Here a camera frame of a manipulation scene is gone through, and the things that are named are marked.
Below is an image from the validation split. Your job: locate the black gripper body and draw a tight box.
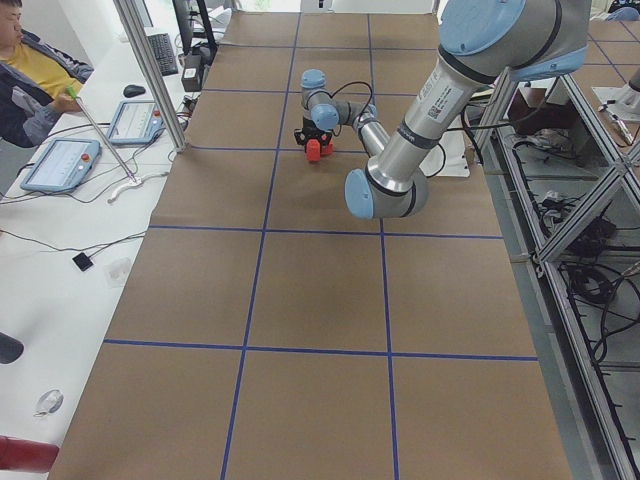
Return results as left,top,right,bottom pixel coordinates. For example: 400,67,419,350
293,118,333,146

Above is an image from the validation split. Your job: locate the red cube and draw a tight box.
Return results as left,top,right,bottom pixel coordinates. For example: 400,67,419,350
305,139,322,163

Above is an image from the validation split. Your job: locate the red cube block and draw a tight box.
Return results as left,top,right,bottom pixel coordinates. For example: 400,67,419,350
320,141,334,157

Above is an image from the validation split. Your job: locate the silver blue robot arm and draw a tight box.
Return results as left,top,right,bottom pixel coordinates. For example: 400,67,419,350
294,0,591,219

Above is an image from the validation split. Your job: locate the black power adapter box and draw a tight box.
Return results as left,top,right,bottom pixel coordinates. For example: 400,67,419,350
181,47,210,93

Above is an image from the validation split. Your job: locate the far teach pendant tablet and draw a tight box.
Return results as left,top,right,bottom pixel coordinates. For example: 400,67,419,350
107,100,164,146

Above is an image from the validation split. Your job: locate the teach pendant tablet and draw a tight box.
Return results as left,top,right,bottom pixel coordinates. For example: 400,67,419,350
20,139,101,193
107,100,164,146

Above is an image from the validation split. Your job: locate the black keyboard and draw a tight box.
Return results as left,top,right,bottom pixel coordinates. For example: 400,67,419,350
147,33,179,76

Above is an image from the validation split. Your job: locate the black monitor stand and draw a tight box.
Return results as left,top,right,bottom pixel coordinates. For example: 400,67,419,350
172,0,218,62

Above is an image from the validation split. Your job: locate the black computer mouse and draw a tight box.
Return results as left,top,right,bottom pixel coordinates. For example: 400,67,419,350
122,84,146,98

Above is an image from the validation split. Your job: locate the brown cardboard box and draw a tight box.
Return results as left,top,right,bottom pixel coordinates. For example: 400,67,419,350
507,87,575,135

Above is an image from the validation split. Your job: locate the long metal grabber stick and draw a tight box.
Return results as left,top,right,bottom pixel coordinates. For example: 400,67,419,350
66,86,140,186

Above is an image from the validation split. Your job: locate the near teach pendant tablet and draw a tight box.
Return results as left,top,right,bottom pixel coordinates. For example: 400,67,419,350
20,139,101,193

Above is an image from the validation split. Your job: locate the small black square device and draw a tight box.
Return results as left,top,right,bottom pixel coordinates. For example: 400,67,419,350
72,252,94,272

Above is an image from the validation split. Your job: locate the seated person yellow shirt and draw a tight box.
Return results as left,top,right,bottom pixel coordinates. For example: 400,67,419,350
1,1,93,148

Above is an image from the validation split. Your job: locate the clear tape roll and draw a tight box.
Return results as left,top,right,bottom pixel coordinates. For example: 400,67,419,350
34,389,64,417

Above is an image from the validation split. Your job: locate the red object at edge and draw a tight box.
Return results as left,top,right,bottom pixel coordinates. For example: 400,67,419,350
1,436,59,473

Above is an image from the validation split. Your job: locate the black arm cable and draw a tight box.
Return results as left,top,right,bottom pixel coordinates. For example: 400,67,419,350
329,81,376,126

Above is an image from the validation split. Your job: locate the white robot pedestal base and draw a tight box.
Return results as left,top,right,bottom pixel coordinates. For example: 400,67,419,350
420,131,470,178

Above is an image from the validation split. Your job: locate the aluminium frame post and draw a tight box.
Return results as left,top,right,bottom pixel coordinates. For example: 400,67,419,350
113,0,187,153

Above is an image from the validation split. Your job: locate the aluminium side frame rail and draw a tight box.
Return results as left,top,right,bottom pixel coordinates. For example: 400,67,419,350
476,63,639,479

